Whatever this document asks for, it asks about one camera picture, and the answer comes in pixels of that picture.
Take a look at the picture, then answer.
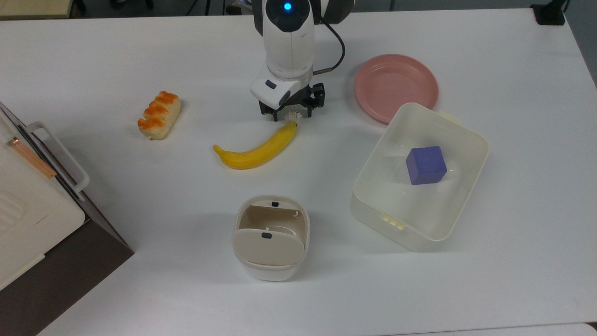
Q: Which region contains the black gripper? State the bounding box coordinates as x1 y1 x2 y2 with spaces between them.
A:
259 83 326 123

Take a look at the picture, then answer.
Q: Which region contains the cream flip-lid trash can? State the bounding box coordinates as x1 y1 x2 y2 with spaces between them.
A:
231 195 311 282

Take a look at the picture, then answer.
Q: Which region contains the yellow banana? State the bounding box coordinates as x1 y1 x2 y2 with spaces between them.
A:
213 122 298 170

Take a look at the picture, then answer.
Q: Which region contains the pink plastic plate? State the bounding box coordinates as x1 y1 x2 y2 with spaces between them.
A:
354 54 439 125

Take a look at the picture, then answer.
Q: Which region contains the orange glazed bread loaf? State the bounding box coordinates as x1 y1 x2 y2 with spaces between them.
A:
138 91 181 140

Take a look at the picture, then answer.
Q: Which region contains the blue cube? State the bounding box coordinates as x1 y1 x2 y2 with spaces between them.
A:
405 146 448 186

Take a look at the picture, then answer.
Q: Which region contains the white plastic storage bin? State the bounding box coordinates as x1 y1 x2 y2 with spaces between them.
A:
350 102 490 252

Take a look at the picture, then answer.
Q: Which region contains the orange strip on box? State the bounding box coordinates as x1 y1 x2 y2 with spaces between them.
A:
7 137 57 179

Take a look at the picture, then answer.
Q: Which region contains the black table clamp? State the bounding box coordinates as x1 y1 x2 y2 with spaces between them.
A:
531 0 570 26

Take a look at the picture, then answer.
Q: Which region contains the dark brown drawer cabinet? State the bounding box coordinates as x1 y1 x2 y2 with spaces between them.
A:
0 102 135 336

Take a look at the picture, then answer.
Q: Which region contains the light wooden desk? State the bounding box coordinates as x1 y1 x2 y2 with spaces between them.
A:
0 0 74 20

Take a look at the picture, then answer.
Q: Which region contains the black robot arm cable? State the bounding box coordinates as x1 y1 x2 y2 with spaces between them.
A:
312 19 347 76

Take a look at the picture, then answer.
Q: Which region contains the white drawer handle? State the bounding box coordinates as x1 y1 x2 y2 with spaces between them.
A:
26 122 90 194

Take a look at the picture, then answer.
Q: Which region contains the cream box with handles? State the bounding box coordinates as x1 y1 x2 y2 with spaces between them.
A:
0 110 87 292

